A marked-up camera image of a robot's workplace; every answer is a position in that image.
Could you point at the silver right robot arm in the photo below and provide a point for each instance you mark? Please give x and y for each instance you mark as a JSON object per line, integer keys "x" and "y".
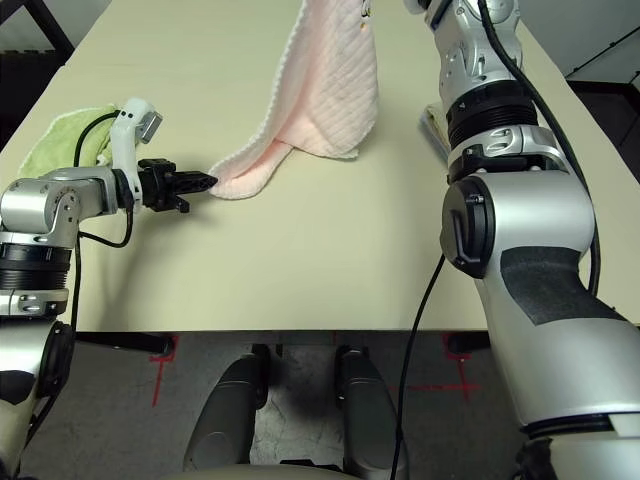
{"x": 540, "y": 210}

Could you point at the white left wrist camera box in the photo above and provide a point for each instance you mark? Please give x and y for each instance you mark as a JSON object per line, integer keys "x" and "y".
{"x": 122, "y": 135}

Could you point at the grey robot right leg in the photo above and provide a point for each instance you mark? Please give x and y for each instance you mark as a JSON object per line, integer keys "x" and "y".
{"x": 370, "y": 415}

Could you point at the grey robot left leg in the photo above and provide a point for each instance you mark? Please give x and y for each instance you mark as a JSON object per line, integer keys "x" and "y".
{"x": 225, "y": 420}

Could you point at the green terry towel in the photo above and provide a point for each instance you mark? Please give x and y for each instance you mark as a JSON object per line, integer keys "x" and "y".
{"x": 55, "y": 145}

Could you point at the black metal table frame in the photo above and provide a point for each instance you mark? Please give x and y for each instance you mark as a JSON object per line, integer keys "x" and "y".
{"x": 57, "y": 25}

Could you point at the black table foot bar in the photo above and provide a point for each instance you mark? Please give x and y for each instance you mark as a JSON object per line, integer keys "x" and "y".
{"x": 130, "y": 342}

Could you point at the black metal bar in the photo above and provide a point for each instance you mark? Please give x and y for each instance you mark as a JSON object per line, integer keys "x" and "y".
{"x": 610, "y": 42}

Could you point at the pink terry towel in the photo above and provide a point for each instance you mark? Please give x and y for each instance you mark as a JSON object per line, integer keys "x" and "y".
{"x": 330, "y": 75}

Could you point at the beige robot torso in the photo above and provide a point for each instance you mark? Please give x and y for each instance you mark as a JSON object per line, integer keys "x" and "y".
{"x": 265, "y": 472}

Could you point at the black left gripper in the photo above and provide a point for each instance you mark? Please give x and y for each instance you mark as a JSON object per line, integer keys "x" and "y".
{"x": 157, "y": 185}

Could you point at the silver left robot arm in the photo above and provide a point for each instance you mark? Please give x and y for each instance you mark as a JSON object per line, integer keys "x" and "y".
{"x": 35, "y": 200}

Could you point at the black foam floor mat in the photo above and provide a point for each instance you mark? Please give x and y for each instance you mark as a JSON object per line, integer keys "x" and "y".
{"x": 25, "y": 85}

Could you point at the beige folded towel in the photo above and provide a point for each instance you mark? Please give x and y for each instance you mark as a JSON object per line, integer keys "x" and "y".
{"x": 431, "y": 135}

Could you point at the grey robot leg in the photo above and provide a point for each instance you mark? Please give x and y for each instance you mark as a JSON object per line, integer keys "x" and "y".
{"x": 370, "y": 415}
{"x": 225, "y": 420}

